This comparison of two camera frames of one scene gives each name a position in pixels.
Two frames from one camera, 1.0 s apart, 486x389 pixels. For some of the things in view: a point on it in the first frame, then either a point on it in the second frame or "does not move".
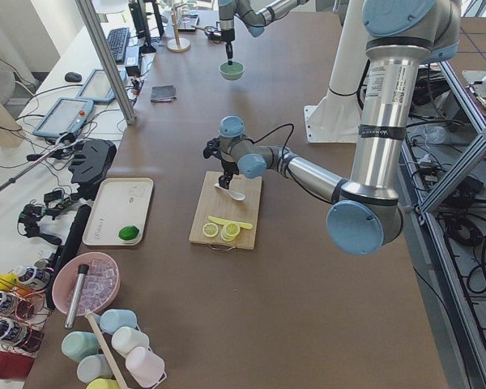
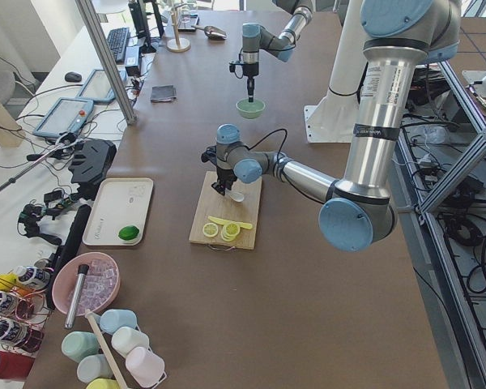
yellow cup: [103, 383] does not move
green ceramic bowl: [232, 72] to [250, 109]
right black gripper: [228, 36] to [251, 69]
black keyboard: [117, 40] does not move
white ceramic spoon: [233, 194] does not move
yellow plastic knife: [222, 221] does not move
